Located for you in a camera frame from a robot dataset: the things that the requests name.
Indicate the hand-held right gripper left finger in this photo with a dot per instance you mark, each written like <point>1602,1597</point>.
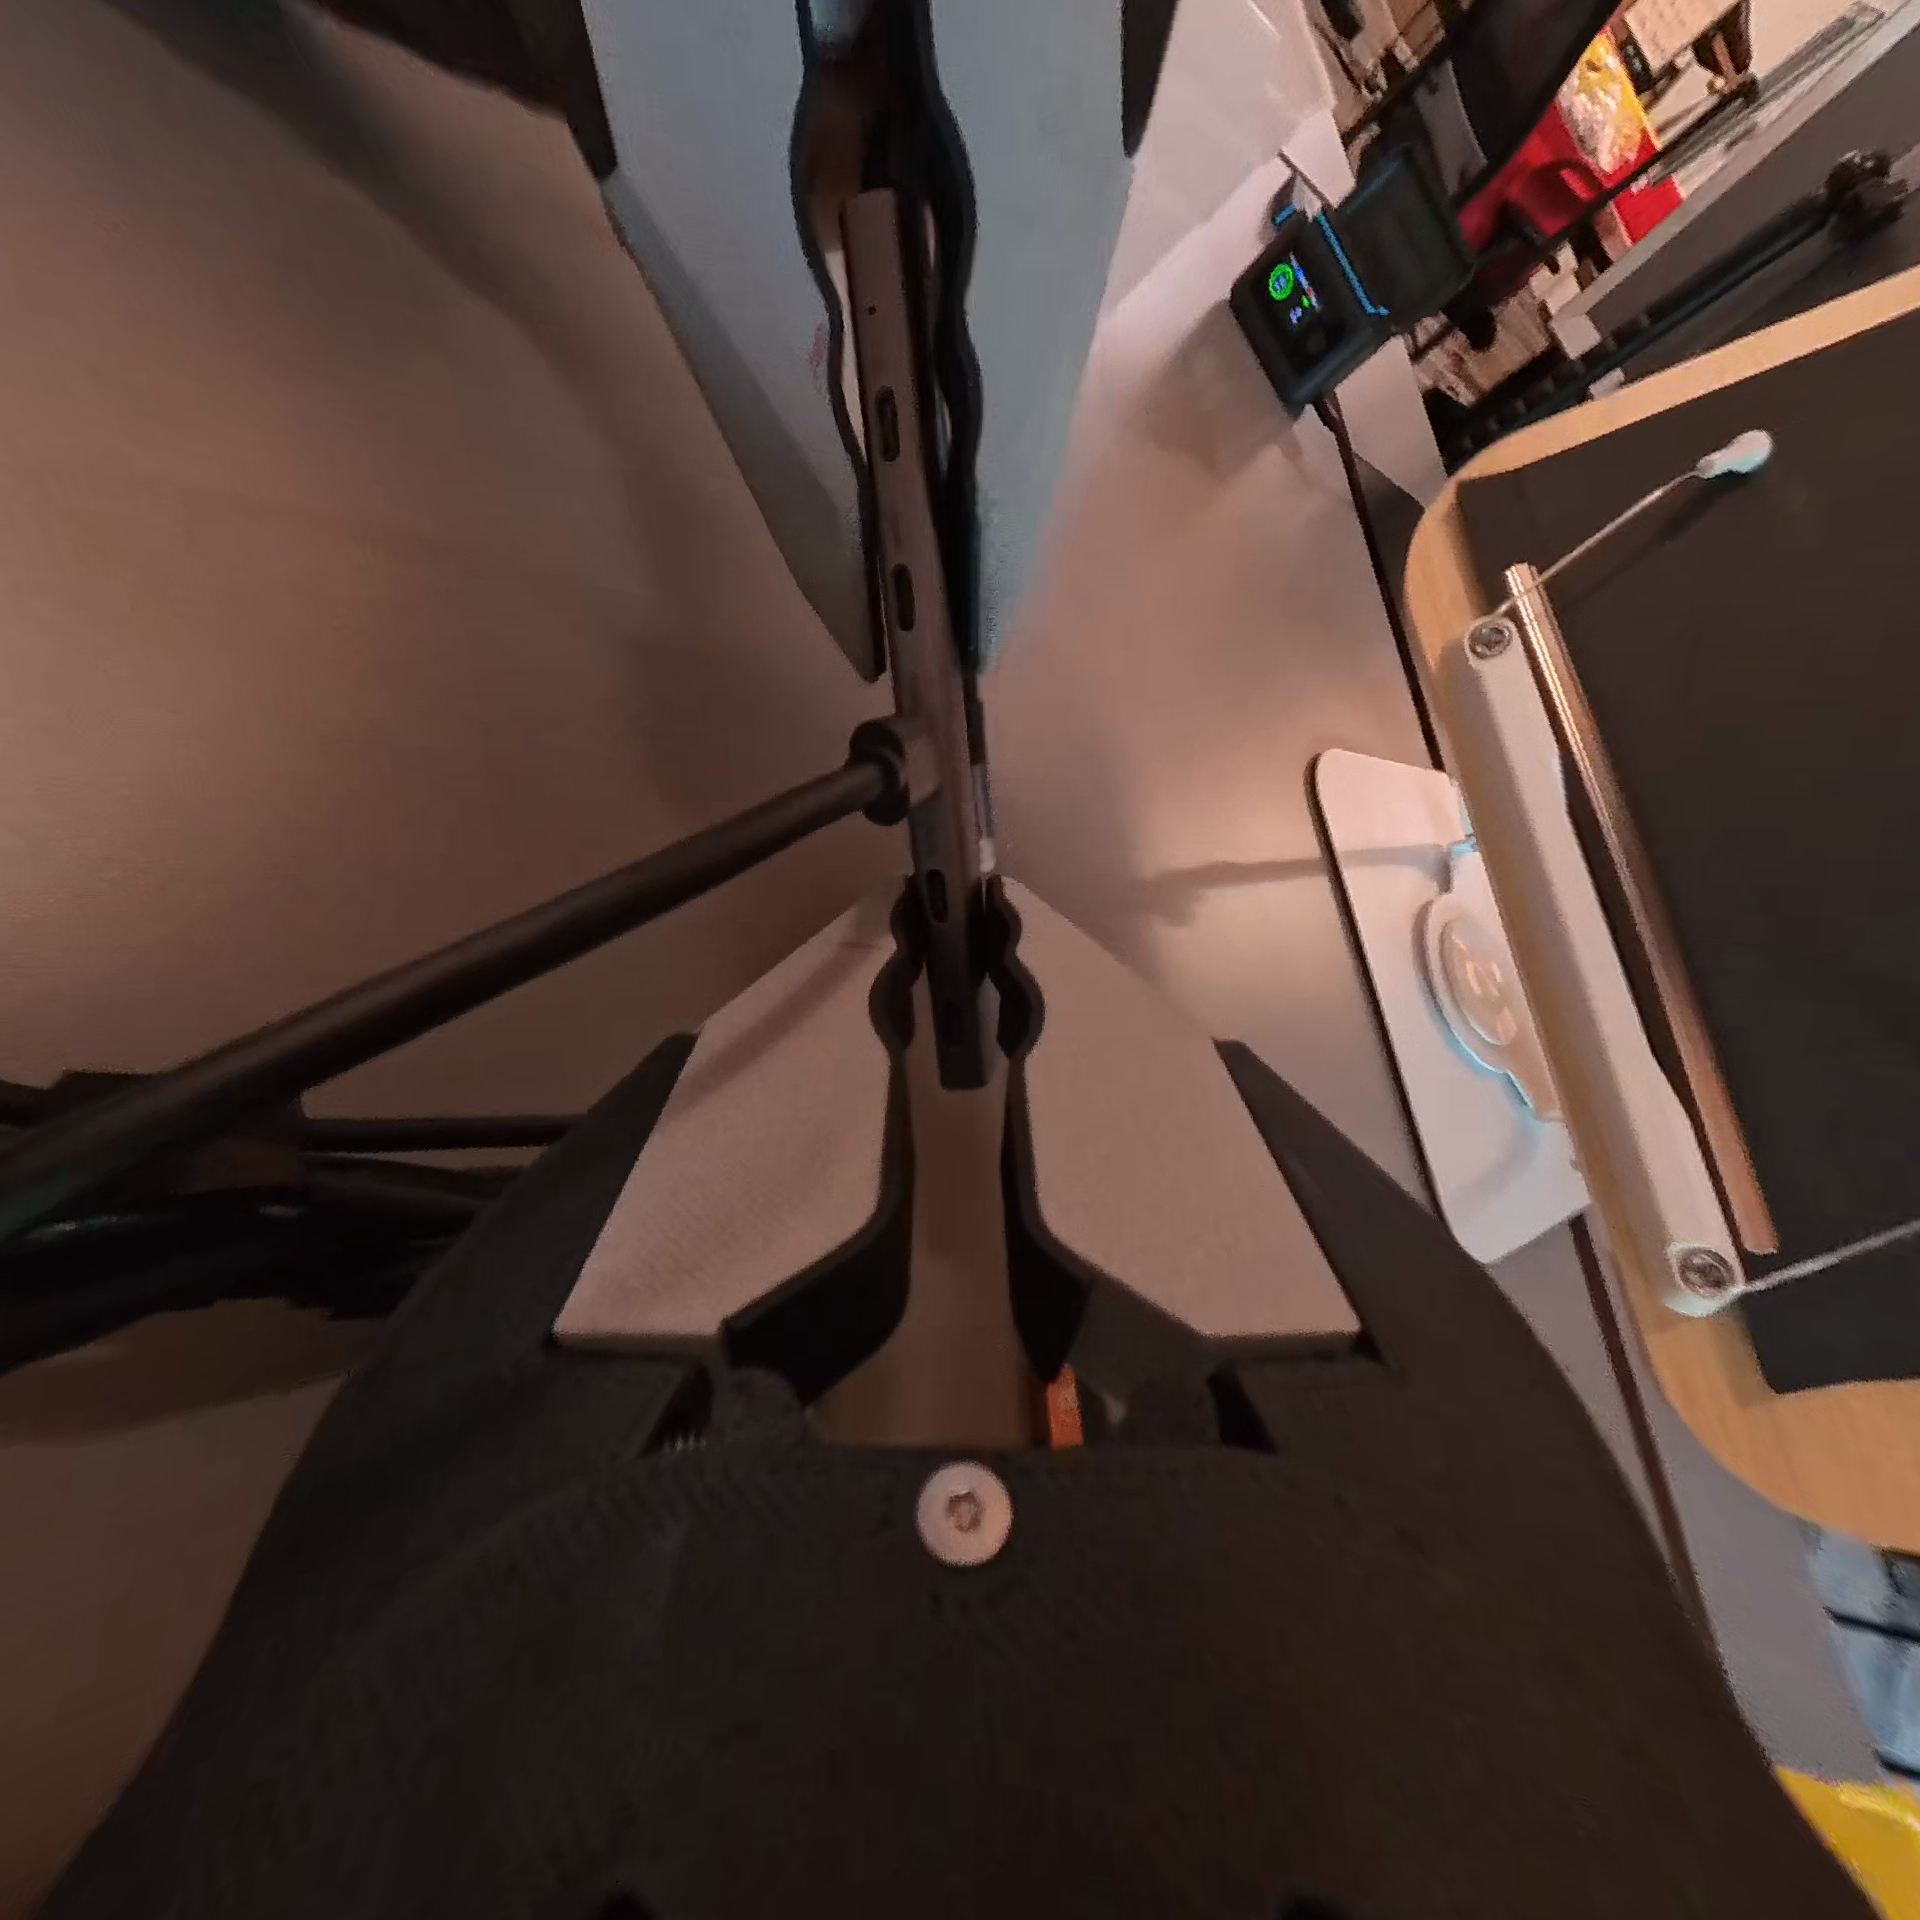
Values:
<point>734,1184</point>

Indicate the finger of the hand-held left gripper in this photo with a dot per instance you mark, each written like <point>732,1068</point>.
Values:
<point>1042,224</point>
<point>704,224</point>

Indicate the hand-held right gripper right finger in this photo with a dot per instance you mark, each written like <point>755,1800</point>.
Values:
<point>1168,1184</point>

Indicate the slim grey usb hub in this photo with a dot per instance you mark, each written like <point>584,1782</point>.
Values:
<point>907,510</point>

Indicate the black charging case with screen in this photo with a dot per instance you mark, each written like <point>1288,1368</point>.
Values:
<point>1320,300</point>

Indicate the red table cloth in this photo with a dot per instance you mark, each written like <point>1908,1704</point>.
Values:
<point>1561,162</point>

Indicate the grey framed panel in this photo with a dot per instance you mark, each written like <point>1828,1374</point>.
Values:
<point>1755,180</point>

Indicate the black bar with knob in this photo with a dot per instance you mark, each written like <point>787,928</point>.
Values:
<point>1770,240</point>

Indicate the yellow storage bin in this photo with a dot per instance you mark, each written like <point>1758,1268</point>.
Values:
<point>1861,1842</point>

